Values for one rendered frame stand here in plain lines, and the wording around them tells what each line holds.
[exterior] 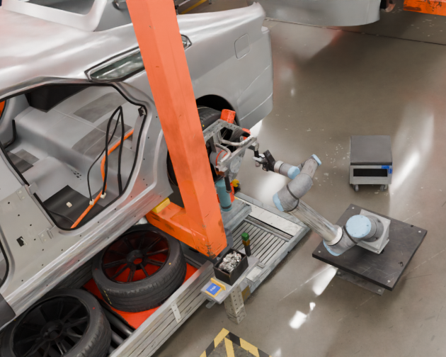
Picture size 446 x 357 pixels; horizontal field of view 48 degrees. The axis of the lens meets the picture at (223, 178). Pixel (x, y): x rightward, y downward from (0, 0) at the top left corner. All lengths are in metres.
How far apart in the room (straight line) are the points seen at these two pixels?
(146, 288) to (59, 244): 0.65
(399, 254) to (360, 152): 1.14
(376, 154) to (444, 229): 0.81
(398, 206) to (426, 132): 1.12
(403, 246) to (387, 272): 0.27
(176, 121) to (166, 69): 0.31
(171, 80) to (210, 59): 1.00
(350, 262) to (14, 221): 2.19
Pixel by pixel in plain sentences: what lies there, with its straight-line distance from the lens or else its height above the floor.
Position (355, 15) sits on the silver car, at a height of 0.88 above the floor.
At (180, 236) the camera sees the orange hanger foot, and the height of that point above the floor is 0.58.
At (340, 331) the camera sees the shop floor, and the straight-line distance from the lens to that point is 3.66.
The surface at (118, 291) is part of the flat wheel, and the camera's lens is 3.50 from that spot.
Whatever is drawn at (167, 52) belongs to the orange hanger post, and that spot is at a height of 2.03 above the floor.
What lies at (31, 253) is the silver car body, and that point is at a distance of 3.17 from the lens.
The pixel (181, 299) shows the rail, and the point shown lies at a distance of 3.53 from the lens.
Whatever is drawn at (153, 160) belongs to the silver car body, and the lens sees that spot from 3.47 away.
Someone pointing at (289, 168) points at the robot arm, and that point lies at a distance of 3.53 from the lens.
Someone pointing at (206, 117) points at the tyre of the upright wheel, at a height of 1.18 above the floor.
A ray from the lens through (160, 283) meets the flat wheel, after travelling 3.48.
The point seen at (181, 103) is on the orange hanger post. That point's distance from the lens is 2.71.
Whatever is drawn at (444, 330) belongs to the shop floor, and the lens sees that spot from 3.74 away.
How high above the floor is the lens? 3.06
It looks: 39 degrees down
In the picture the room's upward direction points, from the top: 12 degrees counter-clockwise
